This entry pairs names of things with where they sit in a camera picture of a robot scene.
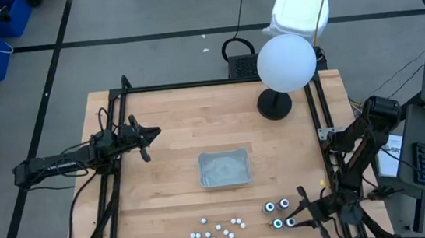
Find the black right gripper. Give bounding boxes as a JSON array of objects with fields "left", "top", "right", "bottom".
[{"left": 291, "top": 183, "right": 346, "bottom": 238}]

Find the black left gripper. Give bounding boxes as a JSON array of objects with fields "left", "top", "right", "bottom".
[{"left": 116, "top": 111, "right": 166, "bottom": 166}]

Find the large green-tipped coloring bottle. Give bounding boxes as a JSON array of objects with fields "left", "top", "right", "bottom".
[{"left": 270, "top": 216, "right": 286, "bottom": 231}]

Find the grey plastic tray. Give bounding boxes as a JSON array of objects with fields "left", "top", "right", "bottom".
[{"left": 196, "top": 146, "right": 254, "bottom": 192}]

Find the brown floor object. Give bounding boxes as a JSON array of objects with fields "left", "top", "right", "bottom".
[{"left": 366, "top": 184, "right": 395, "bottom": 203}]

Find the white printed paper sheet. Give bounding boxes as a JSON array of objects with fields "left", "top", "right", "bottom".
[{"left": 373, "top": 131, "right": 409, "bottom": 180}]

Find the black desk leg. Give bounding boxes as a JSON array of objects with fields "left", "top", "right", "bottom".
[{"left": 406, "top": 191, "right": 425, "bottom": 233}]

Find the black vented box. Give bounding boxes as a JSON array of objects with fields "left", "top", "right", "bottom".
[{"left": 225, "top": 45, "right": 328, "bottom": 81}]

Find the white globe lamp black base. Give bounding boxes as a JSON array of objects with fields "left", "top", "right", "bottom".
[{"left": 250, "top": 30, "right": 323, "bottom": 123}]

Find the white lidded bucket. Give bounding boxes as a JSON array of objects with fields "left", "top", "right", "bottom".
[{"left": 258, "top": 0, "right": 334, "bottom": 51}]

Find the black aluminium table frame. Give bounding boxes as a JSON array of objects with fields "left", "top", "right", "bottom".
[{"left": 47, "top": 50, "right": 396, "bottom": 238}]

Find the yellow floor cable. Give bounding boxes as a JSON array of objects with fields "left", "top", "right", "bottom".
[{"left": 349, "top": 98, "right": 365, "bottom": 113}]

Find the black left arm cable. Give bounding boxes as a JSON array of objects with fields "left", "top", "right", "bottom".
[{"left": 62, "top": 170, "right": 106, "bottom": 238}]

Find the black hanging cable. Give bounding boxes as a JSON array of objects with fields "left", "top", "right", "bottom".
[{"left": 216, "top": 0, "right": 257, "bottom": 63}]

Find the thin black floor cable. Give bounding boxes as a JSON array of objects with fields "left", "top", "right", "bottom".
[{"left": 370, "top": 49, "right": 425, "bottom": 95}]

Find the yellow hanging cable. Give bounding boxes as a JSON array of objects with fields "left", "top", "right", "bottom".
[{"left": 308, "top": 0, "right": 342, "bottom": 47}]

